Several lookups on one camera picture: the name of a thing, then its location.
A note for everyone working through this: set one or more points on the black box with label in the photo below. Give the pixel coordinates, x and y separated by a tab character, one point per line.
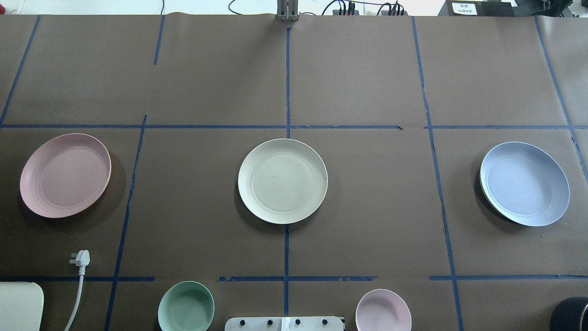
477	8

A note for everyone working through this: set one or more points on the pink plate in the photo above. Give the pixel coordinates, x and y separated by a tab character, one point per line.
66	175

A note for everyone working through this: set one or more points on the blue plate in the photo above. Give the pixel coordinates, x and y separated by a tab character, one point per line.
524	184

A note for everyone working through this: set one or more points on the grey metal bracket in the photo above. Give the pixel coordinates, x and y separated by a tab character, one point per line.
287	10

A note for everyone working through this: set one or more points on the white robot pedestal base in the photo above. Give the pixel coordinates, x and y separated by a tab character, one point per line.
285	323

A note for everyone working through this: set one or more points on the cream plate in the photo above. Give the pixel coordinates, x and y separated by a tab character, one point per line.
282	181

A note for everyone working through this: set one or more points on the green bowl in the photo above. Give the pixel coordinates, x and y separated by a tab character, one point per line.
186	306

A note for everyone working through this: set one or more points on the pink bowl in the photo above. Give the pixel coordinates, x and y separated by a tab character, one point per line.
382	310

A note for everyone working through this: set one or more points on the cream toaster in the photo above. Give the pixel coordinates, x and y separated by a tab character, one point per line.
21	306

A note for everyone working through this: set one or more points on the dark blue saucepan with lid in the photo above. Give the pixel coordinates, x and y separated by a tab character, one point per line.
570	315

